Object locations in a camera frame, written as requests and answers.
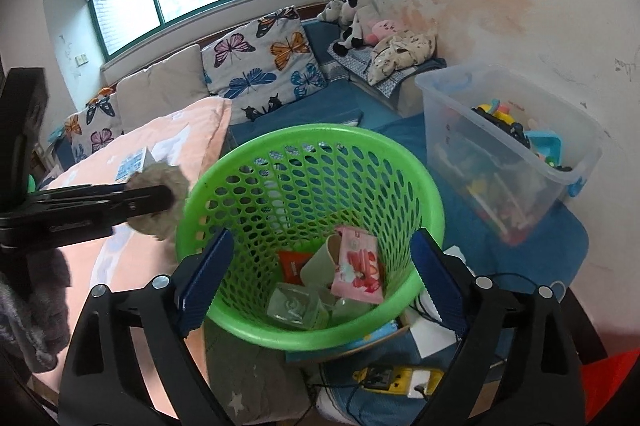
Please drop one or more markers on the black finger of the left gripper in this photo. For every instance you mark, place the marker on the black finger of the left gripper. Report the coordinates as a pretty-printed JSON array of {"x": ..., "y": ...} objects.
[{"x": 61, "y": 217}]

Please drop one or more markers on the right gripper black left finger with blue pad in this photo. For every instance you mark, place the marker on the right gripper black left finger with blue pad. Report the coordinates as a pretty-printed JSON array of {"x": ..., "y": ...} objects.
[{"x": 102, "y": 382}]

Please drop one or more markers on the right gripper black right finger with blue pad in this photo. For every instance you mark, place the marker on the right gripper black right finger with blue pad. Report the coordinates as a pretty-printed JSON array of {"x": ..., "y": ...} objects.
[{"x": 540, "y": 382}]

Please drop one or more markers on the white tissue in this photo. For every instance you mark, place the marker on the white tissue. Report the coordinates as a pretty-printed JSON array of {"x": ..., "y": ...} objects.
[{"x": 165, "y": 188}]

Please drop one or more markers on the clear plastic food tray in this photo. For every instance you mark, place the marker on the clear plastic food tray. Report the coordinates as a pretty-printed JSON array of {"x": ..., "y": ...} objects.
[{"x": 298, "y": 307}]

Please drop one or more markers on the grey gloved left hand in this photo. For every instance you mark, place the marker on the grey gloved left hand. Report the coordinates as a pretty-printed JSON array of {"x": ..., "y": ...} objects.
[{"x": 34, "y": 312}]

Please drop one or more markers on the peach pink table cloth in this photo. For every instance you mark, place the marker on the peach pink table cloth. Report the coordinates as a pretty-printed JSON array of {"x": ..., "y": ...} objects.
[{"x": 128, "y": 363}]

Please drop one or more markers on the red plastic stool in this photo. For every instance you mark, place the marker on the red plastic stool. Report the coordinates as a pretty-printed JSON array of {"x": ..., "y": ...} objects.
[{"x": 612, "y": 392}]

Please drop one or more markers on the butterfly print cushion left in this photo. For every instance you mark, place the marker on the butterfly print cushion left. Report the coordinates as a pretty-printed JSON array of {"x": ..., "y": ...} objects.
[{"x": 86, "y": 132}]

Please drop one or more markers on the butterfly print cushion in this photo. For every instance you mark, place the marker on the butterfly print cushion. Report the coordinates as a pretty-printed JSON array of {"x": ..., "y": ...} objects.
[
  {"x": 86, "y": 132},
  {"x": 262, "y": 66}
]

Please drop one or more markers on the blue white milk carton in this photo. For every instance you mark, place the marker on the blue white milk carton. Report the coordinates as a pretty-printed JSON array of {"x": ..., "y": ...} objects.
[{"x": 133, "y": 163}]

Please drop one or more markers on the plain beige cushion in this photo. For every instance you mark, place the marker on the plain beige cushion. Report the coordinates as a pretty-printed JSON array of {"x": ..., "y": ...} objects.
[{"x": 161, "y": 89}]

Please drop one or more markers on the yellow power strip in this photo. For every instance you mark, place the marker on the yellow power strip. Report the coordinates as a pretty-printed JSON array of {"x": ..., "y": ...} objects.
[{"x": 412, "y": 382}]

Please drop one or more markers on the red snack wrapper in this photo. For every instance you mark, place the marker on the red snack wrapper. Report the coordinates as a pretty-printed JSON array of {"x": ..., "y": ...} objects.
[{"x": 291, "y": 264}]

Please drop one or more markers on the blue sofa seat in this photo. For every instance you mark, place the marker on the blue sofa seat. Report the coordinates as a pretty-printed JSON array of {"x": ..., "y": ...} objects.
[{"x": 550, "y": 255}]

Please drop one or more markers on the white paper cup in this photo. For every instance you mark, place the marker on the white paper cup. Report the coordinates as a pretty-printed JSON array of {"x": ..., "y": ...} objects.
[{"x": 320, "y": 269}]

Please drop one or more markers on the green perforated plastic basket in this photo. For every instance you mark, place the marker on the green perforated plastic basket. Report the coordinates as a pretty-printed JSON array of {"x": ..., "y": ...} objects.
[{"x": 289, "y": 190}]

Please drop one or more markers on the clear plastic storage bin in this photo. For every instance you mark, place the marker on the clear plastic storage bin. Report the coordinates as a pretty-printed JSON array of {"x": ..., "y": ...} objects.
[{"x": 511, "y": 149}]

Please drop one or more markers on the butterfly print cushion centre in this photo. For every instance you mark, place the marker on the butterfly print cushion centre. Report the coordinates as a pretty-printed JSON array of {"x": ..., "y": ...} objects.
[{"x": 262, "y": 66}]

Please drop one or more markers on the black white cow plush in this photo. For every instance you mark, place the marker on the black white cow plush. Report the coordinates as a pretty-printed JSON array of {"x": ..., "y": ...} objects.
[{"x": 356, "y": 19}]

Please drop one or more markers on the pink plush toy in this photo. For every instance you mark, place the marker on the pink plush toy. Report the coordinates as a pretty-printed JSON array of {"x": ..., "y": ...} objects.
[{"x": 378, "y": 31}]

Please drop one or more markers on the cream patterned crumpled cloth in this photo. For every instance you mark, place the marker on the cream patterned crumpled cloth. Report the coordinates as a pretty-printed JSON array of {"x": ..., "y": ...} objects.
[{"x": 398, "y": 52}]

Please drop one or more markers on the white wall socket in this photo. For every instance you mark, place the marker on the white wall socket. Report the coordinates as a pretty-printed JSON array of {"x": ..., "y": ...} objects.
[{"x": 81, "y": 60}]

